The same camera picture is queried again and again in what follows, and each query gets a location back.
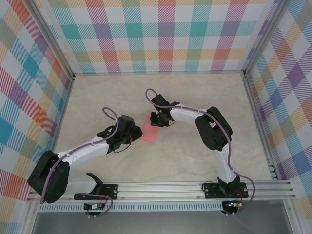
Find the pink paper sheet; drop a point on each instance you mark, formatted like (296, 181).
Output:
(148, 132)

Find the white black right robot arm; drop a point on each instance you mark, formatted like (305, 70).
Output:
(185, 114)

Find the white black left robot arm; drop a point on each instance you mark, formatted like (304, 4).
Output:
(83, 151)

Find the grey metal sheet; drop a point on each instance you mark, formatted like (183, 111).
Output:
(158, 223)

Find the small black circuit board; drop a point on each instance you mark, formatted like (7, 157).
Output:
(93, 206)

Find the circuit board with green light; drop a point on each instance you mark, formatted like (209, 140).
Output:
(231, 204)

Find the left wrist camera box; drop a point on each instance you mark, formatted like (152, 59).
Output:
(126, 122)

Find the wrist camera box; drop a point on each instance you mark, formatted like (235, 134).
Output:
(126, 122)
(159, 100)

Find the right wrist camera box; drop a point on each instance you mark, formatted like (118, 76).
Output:
(159, 100)

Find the aluminium back frame bar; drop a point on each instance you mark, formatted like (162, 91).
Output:
(158, 72)

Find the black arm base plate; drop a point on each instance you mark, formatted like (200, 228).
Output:
(209, 190)
(111, 191)

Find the aluminium mounting rail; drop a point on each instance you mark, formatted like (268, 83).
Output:
(158, 191)

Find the aluminium side frame bar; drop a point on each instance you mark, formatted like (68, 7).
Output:
(260, 126)
(59, 124)

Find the aluminium frame post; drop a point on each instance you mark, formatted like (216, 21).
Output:
(54, 40)
(266, 36)

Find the aluminium frame leg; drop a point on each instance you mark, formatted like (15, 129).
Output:
(292, 219)
(30, 219)

